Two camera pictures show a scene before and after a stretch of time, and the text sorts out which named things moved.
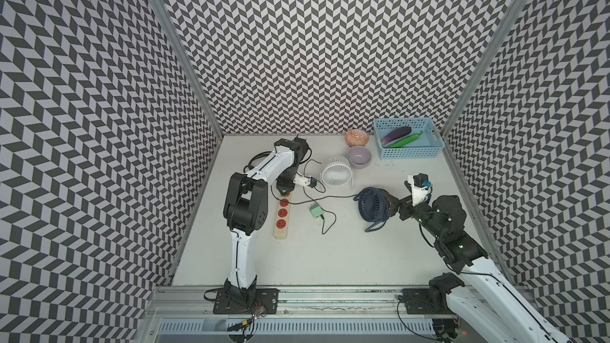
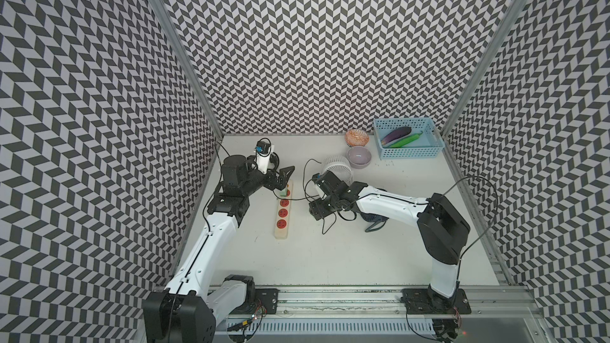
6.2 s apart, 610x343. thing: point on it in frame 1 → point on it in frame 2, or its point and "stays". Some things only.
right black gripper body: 421,212 → 324,206
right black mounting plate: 432,301 stays
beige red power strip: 281,226 stays
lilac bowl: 359,157 stays
